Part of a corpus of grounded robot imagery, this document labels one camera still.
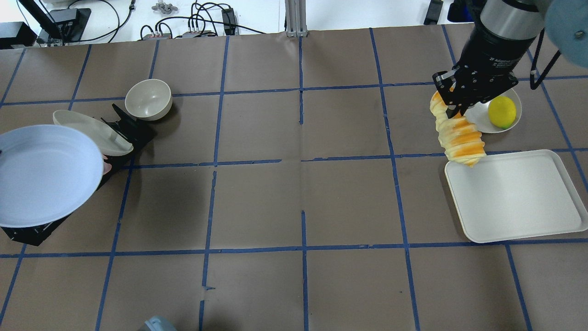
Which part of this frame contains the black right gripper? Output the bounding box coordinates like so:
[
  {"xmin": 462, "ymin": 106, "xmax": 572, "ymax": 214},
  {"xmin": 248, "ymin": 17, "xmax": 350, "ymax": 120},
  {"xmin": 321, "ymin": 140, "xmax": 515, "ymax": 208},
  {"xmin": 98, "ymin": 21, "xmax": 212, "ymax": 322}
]
[{"xmin": 432, "ymin": 22, "xmax": 535, "ymax": 119}]

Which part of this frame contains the orange striped bread roll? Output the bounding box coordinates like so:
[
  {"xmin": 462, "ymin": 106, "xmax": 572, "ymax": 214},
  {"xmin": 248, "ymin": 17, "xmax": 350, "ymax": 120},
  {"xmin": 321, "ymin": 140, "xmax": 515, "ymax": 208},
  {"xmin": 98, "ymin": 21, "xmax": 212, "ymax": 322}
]
[{"xmin": 429, "ymin": 92, "xmax": 486, "ymax": 167}]

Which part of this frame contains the blue plate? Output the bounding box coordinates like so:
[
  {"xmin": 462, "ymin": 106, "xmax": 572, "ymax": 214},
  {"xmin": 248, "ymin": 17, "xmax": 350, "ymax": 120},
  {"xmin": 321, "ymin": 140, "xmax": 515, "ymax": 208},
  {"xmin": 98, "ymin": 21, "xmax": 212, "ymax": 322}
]
[{"xmin": 0, "ymin": 125, "xmax": 103, "ymax": 228}]

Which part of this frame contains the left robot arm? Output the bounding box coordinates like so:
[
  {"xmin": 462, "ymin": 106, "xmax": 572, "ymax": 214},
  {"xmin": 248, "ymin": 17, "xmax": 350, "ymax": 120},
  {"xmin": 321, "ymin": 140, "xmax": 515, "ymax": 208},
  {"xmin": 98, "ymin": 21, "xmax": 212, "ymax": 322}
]
[{"xmin": 138, "ymin": 315, "xmax": 177, "ymax": 331}]

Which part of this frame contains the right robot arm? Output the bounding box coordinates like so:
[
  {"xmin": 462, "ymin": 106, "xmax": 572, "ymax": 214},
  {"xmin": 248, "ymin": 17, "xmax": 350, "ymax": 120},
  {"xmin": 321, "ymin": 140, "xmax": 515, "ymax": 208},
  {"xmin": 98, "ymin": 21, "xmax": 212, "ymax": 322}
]
[{"xmin": 433, "ymin": 0, "xmax": 588, "ymax": 119}]

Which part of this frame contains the white plate with lemon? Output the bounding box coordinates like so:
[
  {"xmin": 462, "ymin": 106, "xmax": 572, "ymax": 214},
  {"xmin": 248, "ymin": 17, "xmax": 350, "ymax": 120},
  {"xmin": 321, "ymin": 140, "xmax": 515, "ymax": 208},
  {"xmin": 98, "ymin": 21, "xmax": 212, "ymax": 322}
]
[{"xmin": 465, "ymin": 89, "xmax": 522, "ymax": 134}]

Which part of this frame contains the cream plate in rack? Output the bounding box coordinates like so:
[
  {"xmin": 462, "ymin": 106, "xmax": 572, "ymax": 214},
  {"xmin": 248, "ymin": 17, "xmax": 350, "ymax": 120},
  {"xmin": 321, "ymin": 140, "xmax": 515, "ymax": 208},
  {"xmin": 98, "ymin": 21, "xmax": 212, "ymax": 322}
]
[{"xmin": 52, "ymin": 110, "xmax": 134, "ymax": 156}]

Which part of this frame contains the pink plate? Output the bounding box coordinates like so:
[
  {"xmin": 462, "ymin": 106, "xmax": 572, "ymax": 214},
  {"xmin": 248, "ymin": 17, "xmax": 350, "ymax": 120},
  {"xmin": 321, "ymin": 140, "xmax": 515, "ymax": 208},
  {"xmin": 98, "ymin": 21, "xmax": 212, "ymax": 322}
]
[{"xmin": 102, "ymin": 154, "xmax": 112, "ymax": 176}]

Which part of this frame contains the yellow lemon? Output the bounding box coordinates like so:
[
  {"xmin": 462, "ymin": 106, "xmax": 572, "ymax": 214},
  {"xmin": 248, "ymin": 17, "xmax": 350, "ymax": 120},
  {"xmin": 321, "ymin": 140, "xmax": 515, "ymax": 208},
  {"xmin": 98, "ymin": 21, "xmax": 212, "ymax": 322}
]
[{"xmin": 487, "ymin": 96, "xmax": 517, "ymax": 130}]

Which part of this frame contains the white rectangular tray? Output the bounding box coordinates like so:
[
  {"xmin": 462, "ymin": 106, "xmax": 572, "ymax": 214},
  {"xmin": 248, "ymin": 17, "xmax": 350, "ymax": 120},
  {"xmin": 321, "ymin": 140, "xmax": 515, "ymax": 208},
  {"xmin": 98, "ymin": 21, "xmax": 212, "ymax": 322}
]
[{"xmin": 444, "ymin": 149, "xmax": 587, "ymax": 243}]

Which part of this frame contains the black power adapter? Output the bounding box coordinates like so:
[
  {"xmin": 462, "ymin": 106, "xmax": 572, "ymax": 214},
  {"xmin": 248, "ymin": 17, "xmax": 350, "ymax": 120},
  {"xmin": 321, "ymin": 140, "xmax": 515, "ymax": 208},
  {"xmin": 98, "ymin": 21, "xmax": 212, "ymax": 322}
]
[{"xmin": 222, "ymin": 8, "xmax": 237, "ymax": 35}]

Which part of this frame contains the cream bowl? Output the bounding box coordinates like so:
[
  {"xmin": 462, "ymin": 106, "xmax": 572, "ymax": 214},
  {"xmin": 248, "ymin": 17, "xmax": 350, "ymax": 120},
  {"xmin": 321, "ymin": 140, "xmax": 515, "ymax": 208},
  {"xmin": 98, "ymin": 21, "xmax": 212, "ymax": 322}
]
[{"xmin": 124, "ymin": 78, "xmax": 173, "ymax": 121}]

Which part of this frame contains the black dish rack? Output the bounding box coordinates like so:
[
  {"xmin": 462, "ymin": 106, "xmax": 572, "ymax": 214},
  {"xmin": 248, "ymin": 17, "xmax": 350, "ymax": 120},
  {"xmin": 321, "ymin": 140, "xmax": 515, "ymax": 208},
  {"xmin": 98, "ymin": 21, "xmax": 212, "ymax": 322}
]
[{"xmin": 1, "ymin": 105, "xmax": 156, "ymax": 246}]

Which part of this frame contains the aluminium frame post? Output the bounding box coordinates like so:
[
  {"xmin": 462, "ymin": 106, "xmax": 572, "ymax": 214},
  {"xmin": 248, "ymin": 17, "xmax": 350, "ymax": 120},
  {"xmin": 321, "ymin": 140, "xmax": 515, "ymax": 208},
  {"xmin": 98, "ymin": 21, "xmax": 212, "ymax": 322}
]
[{"xmin": 285, "ymin": 0, "xmax": 308, "ymax": 38}]

